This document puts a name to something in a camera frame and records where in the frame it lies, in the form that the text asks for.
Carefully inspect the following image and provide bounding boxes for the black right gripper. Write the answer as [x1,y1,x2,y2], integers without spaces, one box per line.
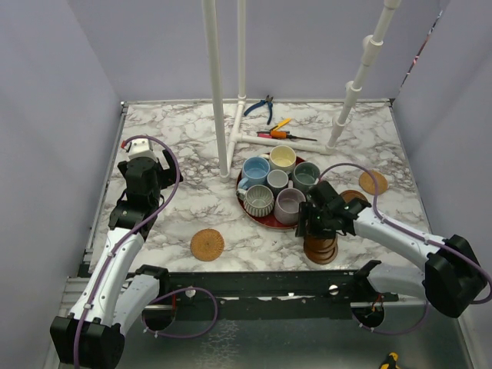
[294,201,335,239]

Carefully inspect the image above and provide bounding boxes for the lilac mug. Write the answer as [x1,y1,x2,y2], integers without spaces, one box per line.
[274,188,306,226]

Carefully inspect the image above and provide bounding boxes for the brown wooden coaster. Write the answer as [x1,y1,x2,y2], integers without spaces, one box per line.
[340,190,368,204]
[304,235,337,254]
[304,246,338,264]

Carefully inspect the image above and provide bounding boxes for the woven rattan coaster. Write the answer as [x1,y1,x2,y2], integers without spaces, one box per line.
[359,171,388,195]
[191,228,224,261]

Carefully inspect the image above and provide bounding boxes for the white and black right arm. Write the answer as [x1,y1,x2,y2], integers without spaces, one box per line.
[296,181,490,317]

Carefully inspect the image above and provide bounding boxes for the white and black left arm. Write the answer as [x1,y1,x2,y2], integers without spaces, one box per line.
[50,149,183,368]

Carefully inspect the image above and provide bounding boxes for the ribbed grey cup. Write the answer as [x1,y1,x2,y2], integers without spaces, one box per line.
[243,184,274,218]

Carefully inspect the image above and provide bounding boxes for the small grey cup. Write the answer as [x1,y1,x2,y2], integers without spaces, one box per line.
[267,169,293,198]

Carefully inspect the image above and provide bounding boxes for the dark red round tray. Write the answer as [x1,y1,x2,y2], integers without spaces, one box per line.
[237,154,305,230]

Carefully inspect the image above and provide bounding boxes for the dark green mug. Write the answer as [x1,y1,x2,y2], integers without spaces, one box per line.
[292,161,321,194]

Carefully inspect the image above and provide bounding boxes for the aluminium table edge strip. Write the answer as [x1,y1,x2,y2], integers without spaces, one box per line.
[81,101,128,264]

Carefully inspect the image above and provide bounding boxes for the cream yellow mug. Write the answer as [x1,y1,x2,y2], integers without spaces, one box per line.
[259,145,297,175]

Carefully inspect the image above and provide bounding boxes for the light blue mug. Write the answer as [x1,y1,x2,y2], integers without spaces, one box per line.
[236,157,271,200]

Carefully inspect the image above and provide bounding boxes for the yellow utility knife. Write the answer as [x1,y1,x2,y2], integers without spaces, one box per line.
[270,118,291,132]

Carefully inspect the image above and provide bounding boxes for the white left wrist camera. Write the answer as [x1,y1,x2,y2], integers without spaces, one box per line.
[121,138,158,162]

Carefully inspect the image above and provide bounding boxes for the black metal base rail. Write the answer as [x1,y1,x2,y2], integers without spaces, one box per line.
[76,264,401,321]

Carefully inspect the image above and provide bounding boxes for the orange handled screwdriver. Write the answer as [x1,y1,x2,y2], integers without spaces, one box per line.
[270,131,317,141]

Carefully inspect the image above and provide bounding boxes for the blue handled pliers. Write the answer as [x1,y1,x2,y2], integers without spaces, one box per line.
[244,94,274,125]

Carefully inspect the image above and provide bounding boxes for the yellow black tool handle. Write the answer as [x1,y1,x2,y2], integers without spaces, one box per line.
[379,352,400,369]

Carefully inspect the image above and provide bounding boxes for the white PVC pipe frame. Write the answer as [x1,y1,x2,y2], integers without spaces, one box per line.
[201,1,401,182]

